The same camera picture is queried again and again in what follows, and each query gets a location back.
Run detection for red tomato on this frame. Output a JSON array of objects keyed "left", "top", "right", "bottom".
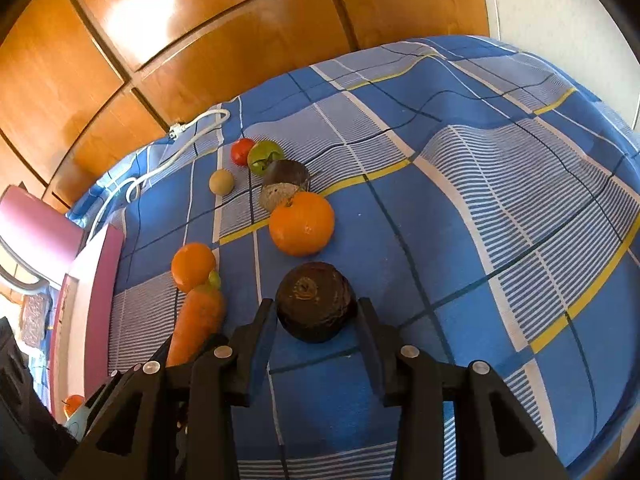
[{"left": 230, "top": 138, "right": 255, "bottom": 167}]

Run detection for pink rimmed white tray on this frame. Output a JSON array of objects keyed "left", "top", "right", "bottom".
[{"left": 49, "top": 224, "right": 124, "bottom": 422}]

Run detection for white power cable with plug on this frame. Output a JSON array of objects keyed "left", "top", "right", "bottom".
[{"left": 86, "top": 107, "right": 232, "bottom": 246}]

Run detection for beige round fruit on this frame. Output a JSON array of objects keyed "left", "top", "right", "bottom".
[{"left": 208, "top": 169, "right": 234, "bottom": 197}]

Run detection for blue plaid bedsheet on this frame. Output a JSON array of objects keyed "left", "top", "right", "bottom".
[{"left": 70, "top": 36, "right": 639, "bottom": 479}]

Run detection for green tomato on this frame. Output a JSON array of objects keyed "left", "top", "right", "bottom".
[{"left": 247, "top": 140, "right": 285, "bottom": 177}]

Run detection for pink electric kettle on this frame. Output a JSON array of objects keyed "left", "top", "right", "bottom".
[{"left": 1, "top": 184, "right": 85, "bottom": 295}]

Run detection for dark brown round fruit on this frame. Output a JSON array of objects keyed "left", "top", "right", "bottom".
[{"left": 274, "top": 261, "right": 357, "bottom": 344}]

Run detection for large orange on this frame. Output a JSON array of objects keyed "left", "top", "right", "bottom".
[{"left": 269, "top": 191, "right": 335, "bottom": 257}]

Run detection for dark cut eggplant piece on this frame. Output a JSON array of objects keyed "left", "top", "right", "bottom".
[{"left": 259, "top": 159, "right": 310, "bottom": 212}]

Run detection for wooden wardrobe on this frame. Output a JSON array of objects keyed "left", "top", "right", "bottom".
[{"left": 1, "top": 0, "right": 489, "bottom": 211}]

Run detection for small orange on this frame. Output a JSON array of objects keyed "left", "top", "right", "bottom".
[{"left": 170, "top": 243, "right": 217, "bottom": 294}]

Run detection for orange carrot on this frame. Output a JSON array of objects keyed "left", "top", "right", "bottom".
[{"left": 166, "top": 285, "right": 227, "bottom": 367}]

